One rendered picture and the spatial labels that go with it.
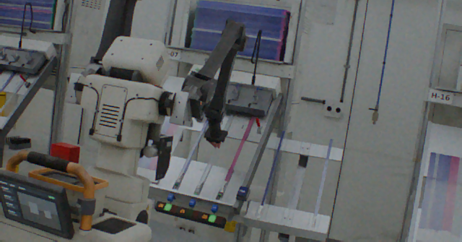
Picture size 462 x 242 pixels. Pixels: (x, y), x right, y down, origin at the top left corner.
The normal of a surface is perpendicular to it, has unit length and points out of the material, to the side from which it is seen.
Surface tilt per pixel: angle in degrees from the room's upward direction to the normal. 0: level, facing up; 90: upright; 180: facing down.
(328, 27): 90
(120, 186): 82
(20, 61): 47
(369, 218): 90
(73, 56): 90
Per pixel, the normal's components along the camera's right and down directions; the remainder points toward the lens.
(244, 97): -0.13, -0.65
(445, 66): -0.33, 0.04
